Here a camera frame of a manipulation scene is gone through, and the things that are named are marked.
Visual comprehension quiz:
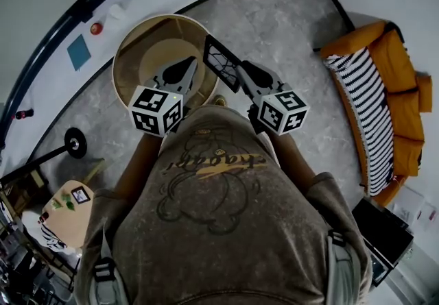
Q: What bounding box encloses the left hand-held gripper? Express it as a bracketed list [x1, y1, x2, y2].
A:
[128, 56, 201, 138]

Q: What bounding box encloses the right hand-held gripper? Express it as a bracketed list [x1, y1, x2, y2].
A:
[236, 60, 311, 136]

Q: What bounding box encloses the black framed branch picture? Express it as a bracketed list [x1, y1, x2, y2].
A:
[202, 35, 243, 94]

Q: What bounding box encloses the person's right forearm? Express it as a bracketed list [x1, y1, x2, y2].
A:
[263, 130, 319, 188]

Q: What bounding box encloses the person's left forearm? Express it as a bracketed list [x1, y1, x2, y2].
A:
[112, 131, 166, 202]

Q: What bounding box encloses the white paper sheet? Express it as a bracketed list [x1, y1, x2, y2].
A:
[107, 0, 134, 21]

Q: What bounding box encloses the teal book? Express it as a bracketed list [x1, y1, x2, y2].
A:
[66, 34, 93, 73]

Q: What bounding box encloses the black white striped blanket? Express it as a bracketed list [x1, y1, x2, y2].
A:
[323, 47, 396, 197]

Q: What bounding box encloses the black coat stand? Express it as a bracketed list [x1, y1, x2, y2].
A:
[0, 127, 88, 185]

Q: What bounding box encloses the orange sofa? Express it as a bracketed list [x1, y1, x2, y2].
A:
[313, 20, 434, 209]

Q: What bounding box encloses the person's printed t-shirt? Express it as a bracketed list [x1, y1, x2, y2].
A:
[73, 106, 374, 305]

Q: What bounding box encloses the orange throw cushion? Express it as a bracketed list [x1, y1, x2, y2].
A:
[416, 74, 434, 114]

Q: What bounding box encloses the green leafy plant sprig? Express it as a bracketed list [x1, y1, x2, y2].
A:
[50, 193, 76, 212]

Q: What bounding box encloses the oval wooden side table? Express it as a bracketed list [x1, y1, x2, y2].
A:
[40, 179, 96, 249]

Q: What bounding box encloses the black cabinet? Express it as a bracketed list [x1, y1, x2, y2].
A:
[351, 198, 415, 269]

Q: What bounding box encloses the black framed glass panel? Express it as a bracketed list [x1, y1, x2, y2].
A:
[369, 251, 396, 288]

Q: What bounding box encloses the black window rail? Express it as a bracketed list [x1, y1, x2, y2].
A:
[0, 0, 152, 150]

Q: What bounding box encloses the small framed marker card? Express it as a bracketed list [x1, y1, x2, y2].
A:
[71, 186, 91, 205]

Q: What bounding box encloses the grey harness strap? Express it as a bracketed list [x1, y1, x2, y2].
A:
[92, 257, 119, 305]
[325, 230, 361, 305]

